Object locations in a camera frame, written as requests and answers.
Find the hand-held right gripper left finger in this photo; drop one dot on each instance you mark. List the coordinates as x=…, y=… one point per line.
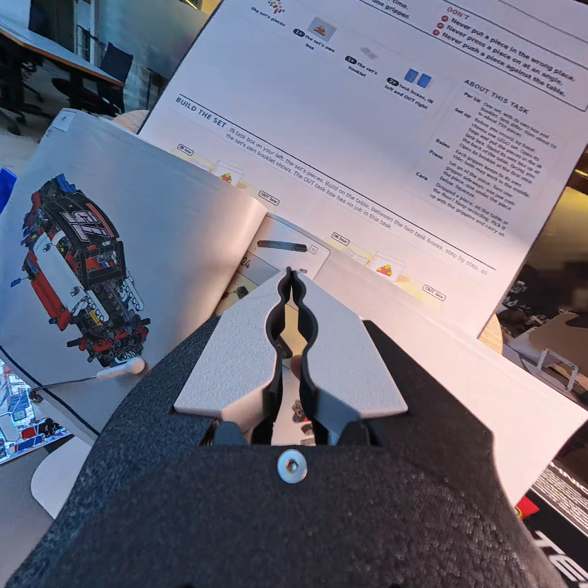
x=225, y=367

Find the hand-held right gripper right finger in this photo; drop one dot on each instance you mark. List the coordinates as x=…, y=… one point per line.
x=358, y=367

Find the white instruction booklet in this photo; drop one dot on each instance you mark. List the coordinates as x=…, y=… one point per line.
x=183, y=229

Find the black lego set box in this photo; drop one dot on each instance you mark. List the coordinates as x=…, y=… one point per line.
x=560, y=528

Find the clear acrylic stand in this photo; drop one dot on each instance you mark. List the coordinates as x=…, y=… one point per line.
x=551, y=367

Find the white book stand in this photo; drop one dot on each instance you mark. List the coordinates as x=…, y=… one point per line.
x=55, y=477

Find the holographic sticker sheet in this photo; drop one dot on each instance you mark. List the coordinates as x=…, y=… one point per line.
x=23, y=413

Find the white printed task sheet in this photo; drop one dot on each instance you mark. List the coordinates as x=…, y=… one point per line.
x=367, y=138

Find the black office chair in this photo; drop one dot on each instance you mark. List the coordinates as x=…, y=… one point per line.
x=101, y=78

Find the wooden background table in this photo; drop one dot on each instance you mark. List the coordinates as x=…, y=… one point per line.
x=55, y=50

